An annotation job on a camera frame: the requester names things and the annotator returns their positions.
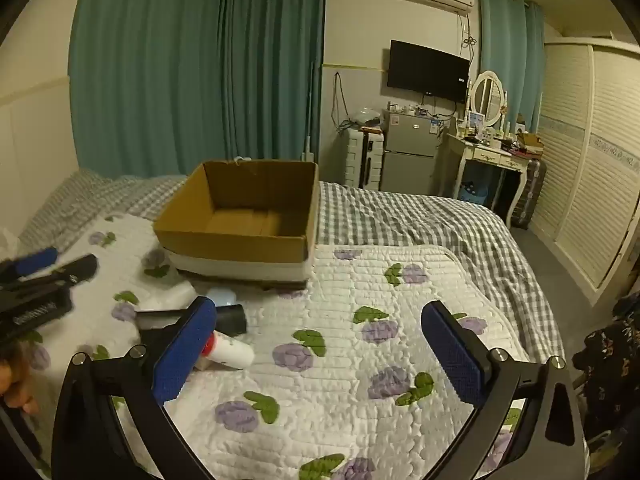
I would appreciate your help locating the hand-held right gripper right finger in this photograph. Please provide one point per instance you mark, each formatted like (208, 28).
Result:
(452, 355)

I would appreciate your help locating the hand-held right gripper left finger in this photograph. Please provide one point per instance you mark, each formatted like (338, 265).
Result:
(182, 355)

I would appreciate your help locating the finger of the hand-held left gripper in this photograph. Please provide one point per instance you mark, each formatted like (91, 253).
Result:
(35, 259)
(77, 267)

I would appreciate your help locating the black box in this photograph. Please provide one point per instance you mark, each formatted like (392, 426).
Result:
(155, 320)

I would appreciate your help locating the white bottle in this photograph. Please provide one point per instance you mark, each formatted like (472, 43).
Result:
(232, 352)

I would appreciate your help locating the black cylinder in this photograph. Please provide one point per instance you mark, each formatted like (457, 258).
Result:
(232, 319)

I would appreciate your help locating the light blue round item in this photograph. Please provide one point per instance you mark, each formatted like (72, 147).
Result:
(220, 296)

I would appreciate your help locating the brown cardboard box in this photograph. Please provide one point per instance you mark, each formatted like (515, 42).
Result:
(235, 250)

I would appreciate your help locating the person's left hand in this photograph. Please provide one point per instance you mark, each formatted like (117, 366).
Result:
(17, 385)

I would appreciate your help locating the white packet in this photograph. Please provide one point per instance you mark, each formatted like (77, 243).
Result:
(167, 297)

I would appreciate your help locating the white floral quilted blanket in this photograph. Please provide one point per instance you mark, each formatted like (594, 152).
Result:
(325, 310)

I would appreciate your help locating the dark floral cloth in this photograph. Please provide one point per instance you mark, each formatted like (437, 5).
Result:
(612, 360)

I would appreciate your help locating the blue bin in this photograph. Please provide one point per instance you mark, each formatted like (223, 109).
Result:
(475, 194)

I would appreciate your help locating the dark suitcase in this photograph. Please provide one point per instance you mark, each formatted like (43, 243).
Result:
(530, 190)

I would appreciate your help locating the grey fridge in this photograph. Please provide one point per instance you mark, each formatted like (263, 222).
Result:
(410, 160)

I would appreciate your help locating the white dressing table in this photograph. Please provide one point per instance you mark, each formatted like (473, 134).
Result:
(492, 157)

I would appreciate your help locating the white suitcase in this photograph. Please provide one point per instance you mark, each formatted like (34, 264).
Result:
(362, 160)

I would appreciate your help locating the small cardboard box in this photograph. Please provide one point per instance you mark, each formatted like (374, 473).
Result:
(530, 142)

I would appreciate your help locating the wide teal curtain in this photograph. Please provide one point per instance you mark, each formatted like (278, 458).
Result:
(175, 60)

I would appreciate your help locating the cream louvred wardrobe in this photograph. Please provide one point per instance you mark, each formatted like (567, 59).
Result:
(590, 160)

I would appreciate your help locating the clear plastic bag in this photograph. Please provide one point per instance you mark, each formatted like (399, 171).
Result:
(365, 117)

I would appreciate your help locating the oval white mirror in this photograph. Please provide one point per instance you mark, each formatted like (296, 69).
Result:
(487, 95)

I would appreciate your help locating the white mop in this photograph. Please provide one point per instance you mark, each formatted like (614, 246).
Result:
(310, 110)

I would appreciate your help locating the narrow teal curtain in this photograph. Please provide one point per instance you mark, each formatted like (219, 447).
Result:
(505, 35)

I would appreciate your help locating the black wall television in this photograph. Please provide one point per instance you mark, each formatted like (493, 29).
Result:
(427, 70)

